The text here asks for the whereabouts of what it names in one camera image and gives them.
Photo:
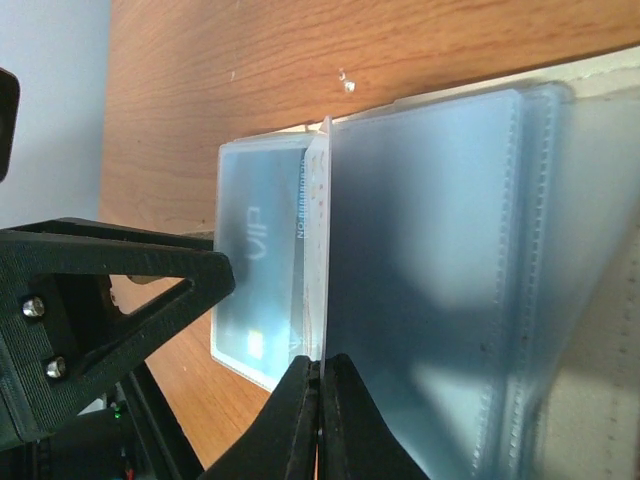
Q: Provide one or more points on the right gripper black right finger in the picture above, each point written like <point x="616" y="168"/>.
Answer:
<point x="356" y="443"/>

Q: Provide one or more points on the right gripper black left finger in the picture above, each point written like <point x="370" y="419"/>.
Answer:
<point x="281" y="443"/>

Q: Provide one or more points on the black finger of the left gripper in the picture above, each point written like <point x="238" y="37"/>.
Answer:
<point x="83" y="303"/>

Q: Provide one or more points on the beige card holder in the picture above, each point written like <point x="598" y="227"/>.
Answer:
<point x="484" y="269"/>

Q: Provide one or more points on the blue VIP card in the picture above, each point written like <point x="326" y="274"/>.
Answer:
<point x="254" y="330"/>

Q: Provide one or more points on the white VIP card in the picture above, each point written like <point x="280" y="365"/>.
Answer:
<point x="317" y="202"/>

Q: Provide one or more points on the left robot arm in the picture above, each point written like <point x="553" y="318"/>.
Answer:
<point x="100" y="442"/>

